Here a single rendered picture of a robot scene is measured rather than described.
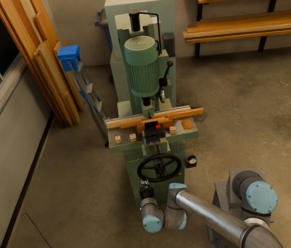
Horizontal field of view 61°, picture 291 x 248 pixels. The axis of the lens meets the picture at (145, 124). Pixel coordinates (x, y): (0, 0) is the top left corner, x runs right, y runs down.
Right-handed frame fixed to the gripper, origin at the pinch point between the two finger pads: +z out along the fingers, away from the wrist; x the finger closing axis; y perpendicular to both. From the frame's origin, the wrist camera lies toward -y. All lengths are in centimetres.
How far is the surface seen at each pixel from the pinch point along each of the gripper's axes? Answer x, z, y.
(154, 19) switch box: -25, 44, 92
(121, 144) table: 10.5, 17.9, 20.6
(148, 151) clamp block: -5.7, 8.7, 17.2
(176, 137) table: -26.0, 18.5, 18.3
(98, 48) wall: 35, 283, 53
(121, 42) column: -1, 32, 83
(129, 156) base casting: 7.5, 22.2, 7.9
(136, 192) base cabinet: 8, 39, -38
